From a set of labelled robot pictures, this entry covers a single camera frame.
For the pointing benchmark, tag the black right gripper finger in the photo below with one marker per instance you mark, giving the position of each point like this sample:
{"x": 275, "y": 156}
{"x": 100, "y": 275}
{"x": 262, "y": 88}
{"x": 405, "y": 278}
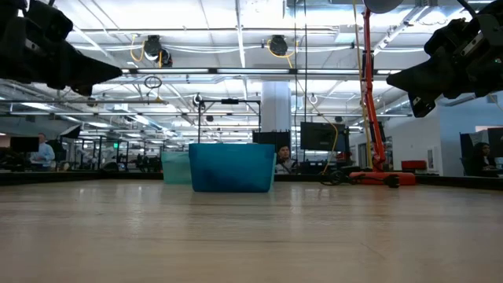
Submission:
{"x": 422, "y": 106}
{"x": 432, "y": 78}

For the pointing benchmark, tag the red desk lamp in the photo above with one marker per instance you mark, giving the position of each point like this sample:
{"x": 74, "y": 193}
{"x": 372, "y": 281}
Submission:
{"x": 371, "y": 98}

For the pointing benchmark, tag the red box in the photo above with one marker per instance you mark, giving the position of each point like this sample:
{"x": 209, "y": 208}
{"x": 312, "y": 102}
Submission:
{"x": 413, "y": 165}

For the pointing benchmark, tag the person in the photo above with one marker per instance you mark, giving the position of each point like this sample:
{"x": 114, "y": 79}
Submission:
{"x": 482, "y": 159}
{"x": 44, "y": 153}
{"x": 285, "y": 161}

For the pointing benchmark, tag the black wide monitor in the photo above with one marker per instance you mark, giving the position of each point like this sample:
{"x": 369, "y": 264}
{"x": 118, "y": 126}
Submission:
{"x": 322, "y": 135}

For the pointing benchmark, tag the translucent teal plastic bin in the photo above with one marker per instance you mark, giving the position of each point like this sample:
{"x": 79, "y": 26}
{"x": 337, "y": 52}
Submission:
{"x": 176, "y": 169}

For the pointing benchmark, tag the white building column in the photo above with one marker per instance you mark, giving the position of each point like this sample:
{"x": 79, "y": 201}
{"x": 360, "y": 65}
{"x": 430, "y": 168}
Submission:
{"x": 276, "y": 106}

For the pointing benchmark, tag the small black monitor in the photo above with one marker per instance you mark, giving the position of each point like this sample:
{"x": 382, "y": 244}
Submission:
{"x": 271, "y": 139}

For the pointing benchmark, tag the dark blue plastic bin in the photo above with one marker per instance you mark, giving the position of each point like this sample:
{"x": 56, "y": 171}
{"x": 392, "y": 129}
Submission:
{"x": 232, "y": 169}

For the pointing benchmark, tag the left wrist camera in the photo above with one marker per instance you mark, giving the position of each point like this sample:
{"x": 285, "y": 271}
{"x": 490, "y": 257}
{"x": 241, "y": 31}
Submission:
{"x": 51, "y": 19}

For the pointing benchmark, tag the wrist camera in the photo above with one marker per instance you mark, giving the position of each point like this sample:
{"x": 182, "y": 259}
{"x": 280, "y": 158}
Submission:
{"x": 51, "y": 19}
{"x": 448, "y": 35}

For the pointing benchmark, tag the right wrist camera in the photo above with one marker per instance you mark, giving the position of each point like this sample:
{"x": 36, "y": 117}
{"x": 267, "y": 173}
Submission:
{"x": 448, "y": 35}

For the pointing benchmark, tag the black metal frame stand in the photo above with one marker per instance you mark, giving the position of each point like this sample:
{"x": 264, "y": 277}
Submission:
{"x": 230, "y": 101}

